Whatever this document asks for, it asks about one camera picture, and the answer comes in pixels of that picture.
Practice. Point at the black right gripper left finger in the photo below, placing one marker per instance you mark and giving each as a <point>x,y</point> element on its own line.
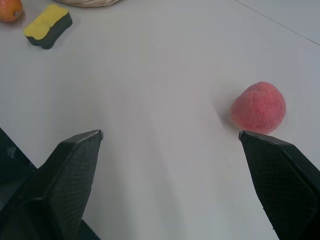
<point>62,180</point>

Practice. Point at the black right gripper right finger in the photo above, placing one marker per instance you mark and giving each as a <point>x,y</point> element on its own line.
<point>282,180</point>

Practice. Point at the wicker basket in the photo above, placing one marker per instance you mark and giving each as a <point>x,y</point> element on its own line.
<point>86,2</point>

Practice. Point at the orange fruit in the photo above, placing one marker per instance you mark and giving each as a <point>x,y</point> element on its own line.
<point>10,8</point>

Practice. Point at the pink peach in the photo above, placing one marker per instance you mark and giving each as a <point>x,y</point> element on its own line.
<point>258,107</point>

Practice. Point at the yellow and black sponge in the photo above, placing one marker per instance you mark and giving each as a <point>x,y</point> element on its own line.
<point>47,26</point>

